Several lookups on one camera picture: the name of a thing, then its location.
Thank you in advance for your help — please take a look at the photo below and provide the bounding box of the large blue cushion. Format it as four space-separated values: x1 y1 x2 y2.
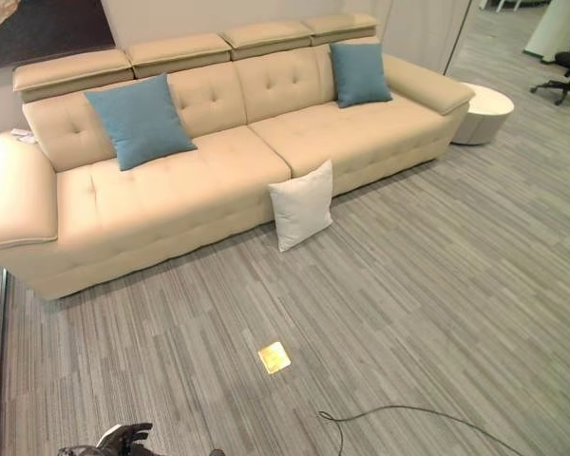
84 72 199 172

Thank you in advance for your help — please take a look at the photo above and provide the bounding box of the black cable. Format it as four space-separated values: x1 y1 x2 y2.
317 404 524 456

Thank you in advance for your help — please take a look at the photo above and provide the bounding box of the dark framed wall picture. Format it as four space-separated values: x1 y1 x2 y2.
0 0 118 72

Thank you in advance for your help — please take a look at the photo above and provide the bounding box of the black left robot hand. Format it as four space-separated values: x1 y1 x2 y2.
94 422 154 456

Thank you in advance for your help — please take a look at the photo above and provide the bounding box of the white cushion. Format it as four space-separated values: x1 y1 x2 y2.
267 159 334 254

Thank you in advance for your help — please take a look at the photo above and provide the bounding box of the small blue cushion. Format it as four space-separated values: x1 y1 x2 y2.
329 42 394 109

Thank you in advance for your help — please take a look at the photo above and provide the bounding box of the beige leather sofa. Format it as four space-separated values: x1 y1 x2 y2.
0 13 477 301

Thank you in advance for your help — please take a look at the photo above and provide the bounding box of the brass floor socket plate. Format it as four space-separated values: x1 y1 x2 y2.
256 340 292 376

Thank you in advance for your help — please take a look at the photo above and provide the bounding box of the round white side table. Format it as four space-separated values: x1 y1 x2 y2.
450 81 517 146

